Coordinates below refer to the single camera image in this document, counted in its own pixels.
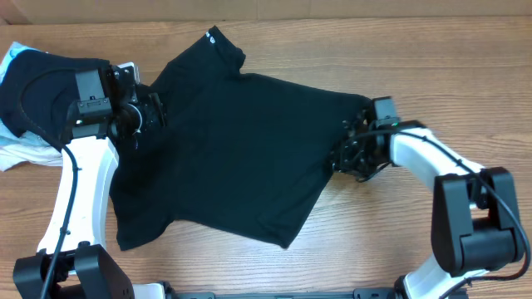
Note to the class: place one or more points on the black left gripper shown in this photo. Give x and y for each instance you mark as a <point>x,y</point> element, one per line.
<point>155,110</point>

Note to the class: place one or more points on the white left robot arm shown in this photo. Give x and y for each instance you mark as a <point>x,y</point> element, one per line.
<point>71,260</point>

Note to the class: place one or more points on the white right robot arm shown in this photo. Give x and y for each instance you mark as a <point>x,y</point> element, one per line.
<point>476,233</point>

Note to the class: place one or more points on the folded dark navy shirt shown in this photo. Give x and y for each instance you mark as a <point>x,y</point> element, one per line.
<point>43,85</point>

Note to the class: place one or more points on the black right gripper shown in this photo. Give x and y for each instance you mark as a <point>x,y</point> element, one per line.
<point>349,150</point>

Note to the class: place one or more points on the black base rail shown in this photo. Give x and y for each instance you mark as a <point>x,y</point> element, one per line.
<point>282,295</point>

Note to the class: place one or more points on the brown cardboard backboard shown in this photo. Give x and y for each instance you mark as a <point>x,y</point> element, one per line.
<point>18,12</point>

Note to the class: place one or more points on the folded white garment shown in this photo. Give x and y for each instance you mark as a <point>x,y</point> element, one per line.
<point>29,147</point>

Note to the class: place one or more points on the black t-shirt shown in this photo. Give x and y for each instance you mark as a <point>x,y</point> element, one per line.
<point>243,153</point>

